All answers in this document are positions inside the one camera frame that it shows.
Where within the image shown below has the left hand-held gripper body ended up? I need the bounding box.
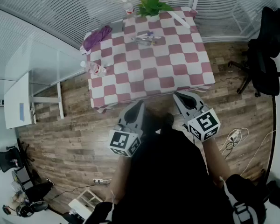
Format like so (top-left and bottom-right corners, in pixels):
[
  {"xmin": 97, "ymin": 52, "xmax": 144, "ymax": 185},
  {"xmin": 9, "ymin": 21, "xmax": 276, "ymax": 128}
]
[{"xmin": 108, "ymin": 121, "xmax": 143, "ymax": 158}]

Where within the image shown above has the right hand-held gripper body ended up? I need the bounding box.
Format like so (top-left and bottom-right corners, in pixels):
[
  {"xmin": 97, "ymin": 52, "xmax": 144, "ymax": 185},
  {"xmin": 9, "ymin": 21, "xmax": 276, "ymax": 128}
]
[{"xmin": 182, "ymin": 104, "xmax": 222, "ymax": 142}]

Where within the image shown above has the person's right forearm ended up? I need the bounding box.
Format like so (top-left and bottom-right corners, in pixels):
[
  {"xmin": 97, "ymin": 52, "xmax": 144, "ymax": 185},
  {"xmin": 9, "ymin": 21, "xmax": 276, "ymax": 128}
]
[{"xmin": 202, "ymin": 139, "xmax": 231, "ymax": 188}]

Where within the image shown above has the person's left forearm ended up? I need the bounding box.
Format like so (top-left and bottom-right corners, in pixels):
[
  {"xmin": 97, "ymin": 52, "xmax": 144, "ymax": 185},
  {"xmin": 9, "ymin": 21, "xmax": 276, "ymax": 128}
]
[{"xmin": 111, "ymin": 156, "xmax": 133, "ymax": 205}]

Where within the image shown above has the pink white checkered table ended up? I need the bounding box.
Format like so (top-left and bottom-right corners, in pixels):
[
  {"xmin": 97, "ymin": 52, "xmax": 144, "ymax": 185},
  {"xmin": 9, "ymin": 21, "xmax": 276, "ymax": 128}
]
[{"xmin": 80, "ymin": 6, "xmax": 216, "ymax": 114}]

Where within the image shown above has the small black office chair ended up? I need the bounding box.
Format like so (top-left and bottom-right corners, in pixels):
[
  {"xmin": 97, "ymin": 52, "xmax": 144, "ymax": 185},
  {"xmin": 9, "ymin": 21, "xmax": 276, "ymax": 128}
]
[{"xmin": 0, "ymin": 145, "xmax": 35, "ymax": 172}]

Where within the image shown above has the white floor power strip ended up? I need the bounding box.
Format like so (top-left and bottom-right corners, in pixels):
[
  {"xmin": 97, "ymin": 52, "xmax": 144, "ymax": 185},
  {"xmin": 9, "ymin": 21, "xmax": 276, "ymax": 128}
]
[{"xmin": 92, "ymin": 178, "xmax": 112, "ymax": 186}]

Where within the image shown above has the clear water bottle red label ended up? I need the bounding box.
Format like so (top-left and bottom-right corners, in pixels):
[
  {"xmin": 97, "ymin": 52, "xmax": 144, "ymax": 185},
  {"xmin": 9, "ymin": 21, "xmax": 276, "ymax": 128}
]
[
  {"xmin": 80, "ymin": 60, "xmax": 107, "ymax": 77},
  {"xmin": 121, "ymin": 0, "xmax": 135, "ymax": 18}
]

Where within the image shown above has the person's black clothed body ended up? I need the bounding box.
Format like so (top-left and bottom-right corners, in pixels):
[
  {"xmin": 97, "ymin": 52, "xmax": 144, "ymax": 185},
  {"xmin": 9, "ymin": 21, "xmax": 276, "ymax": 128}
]
[{"xmin": 84, "ymin": 112, "xmax": 271, "ymax": 224}]

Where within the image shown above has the white wooden stool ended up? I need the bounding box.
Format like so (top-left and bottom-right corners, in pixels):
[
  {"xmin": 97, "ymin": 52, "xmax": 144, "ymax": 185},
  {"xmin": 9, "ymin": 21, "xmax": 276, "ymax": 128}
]
[{"xmin": 68, "ymin": 187, "xmax": 103, "ymax": 219}]

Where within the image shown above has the white paper strip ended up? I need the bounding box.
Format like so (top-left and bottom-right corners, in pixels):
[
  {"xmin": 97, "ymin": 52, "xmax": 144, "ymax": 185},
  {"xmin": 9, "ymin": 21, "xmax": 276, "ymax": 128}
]
[{"xmin": 169, "ymin": 10, "xmax": 191, "ymax": 29}]

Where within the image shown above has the purple cloth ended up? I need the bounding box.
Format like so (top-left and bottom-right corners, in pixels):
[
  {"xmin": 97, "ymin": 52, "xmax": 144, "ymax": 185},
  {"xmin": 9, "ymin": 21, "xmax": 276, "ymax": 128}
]
[{"xmin": 83, "ymin": 25, "xmax": 113, "ymax": 52}]

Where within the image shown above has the grey pad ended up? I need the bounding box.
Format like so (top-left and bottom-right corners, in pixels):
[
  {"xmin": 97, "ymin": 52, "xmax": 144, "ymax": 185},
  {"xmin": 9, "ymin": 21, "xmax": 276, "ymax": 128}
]
[{"xmin": 111, "ymin": 21, "xmax": 126, "ymax": 34}]

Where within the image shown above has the blue paper sheet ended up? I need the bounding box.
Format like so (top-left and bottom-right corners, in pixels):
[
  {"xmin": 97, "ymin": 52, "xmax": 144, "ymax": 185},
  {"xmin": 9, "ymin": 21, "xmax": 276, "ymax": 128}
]
[{"xmin": 19, "ymin": 103, "xmax": 26, "ymax": 122}]

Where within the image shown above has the green potted plant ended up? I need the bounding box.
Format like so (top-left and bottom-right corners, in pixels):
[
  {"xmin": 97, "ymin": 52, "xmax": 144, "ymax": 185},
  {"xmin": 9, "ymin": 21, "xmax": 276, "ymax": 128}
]
[{"xmin": 134, "ymin": 0, "xmax": 175, "ymax": 21}]

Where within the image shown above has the white power strip with cables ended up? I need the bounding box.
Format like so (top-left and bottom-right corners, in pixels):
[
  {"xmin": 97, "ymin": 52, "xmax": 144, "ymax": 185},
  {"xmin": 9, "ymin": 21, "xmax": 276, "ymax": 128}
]
[{"xmin": 220, "ymin": 127, "xmax": 250, "ymax": 158}]

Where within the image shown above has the long white floor cable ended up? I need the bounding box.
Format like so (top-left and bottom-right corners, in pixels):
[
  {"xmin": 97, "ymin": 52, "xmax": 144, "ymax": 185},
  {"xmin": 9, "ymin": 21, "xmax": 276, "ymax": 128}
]
[{"xmin": 241, "ymin": 129, "xmax": 277, "ymax": 176}]

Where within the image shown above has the grey shoulder strap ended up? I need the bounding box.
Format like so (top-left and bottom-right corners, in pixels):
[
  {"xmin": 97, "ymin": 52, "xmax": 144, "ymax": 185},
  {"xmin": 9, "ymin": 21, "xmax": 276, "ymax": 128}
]
[{"xmin": 220, "ymin": 176, "xmax": 259, "ymax": 224}]

